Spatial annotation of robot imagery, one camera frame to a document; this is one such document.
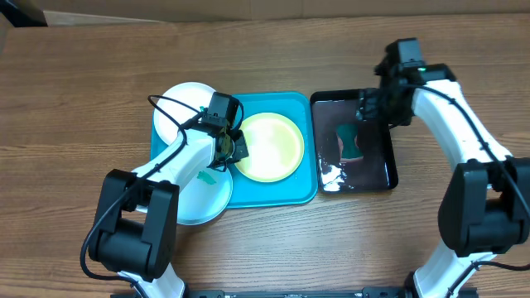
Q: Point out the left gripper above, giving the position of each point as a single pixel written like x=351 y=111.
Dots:
x=240 y=151

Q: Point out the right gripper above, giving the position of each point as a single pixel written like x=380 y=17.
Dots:
x=368 y=104

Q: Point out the yellow-green rimmed plate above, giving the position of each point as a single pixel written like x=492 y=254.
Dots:
x=275 y=147

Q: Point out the green sponge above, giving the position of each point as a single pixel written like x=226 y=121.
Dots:
x=347 y=139

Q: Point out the white plate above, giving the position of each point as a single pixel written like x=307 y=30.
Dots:
x=182 y=102

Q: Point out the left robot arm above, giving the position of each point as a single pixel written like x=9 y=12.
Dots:
x=134 y=231

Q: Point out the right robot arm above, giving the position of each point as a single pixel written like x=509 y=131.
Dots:
x=485 y=209

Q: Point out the black water tray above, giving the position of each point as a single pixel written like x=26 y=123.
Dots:
x=375 y=171

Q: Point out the teal plastic serving tray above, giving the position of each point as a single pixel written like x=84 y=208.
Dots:
x=299 y=187

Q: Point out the green stain on blue plate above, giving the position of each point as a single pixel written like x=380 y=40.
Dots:
x=206 y=177

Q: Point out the light blue plate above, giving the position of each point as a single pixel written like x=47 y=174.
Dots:
x=199 y=202

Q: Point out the dark object top left corner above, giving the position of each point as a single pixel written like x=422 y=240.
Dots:
x=22 y=13

